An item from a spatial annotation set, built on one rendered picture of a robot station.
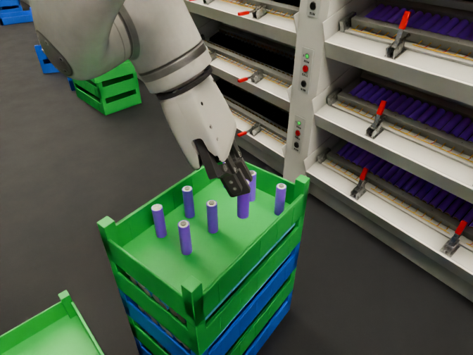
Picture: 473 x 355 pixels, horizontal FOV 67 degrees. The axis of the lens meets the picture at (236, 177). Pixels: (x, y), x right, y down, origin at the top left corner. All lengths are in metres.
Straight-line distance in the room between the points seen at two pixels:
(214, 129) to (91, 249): 0.76
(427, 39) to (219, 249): 0.63
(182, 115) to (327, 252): 0.74
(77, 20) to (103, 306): 0.77
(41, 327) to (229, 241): 0.53
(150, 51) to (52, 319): 0.73
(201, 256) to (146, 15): 0.37
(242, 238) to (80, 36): 0.42
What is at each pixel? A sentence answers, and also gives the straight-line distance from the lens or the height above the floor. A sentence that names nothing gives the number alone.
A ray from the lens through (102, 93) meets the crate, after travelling 1.78.
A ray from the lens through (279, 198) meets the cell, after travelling 0.64.
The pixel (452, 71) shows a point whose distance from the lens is 0.85.
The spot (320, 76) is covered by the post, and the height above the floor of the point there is 0.42.
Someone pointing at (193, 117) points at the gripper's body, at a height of 0.59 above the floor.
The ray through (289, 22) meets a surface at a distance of 1.10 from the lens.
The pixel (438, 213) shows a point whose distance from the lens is 1.04.
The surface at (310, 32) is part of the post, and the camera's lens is 1.01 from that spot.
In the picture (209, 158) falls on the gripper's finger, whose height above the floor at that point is 0.54.
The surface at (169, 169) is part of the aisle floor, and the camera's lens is 1.36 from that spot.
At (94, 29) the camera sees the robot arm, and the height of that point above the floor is 0.70.
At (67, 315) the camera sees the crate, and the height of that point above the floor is 0.00.
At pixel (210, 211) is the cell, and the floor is 0.38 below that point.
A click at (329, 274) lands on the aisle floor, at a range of 1.01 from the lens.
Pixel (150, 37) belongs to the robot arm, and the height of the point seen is 0.67.
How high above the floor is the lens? 0.78
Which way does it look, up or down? 37 degrees down
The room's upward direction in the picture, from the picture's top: straight up
